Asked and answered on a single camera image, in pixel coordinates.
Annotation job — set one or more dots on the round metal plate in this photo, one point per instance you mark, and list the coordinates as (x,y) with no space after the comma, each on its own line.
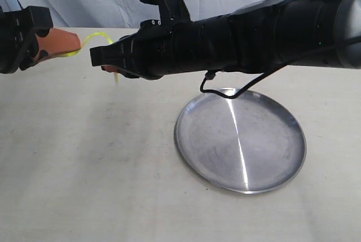
(250,145)

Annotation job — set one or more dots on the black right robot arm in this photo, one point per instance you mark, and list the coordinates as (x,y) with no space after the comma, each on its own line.
(253,39)

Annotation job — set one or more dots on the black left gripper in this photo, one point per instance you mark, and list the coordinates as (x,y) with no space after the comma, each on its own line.
(28,37)

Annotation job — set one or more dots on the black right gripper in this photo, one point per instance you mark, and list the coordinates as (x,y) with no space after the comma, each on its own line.
(128,55)

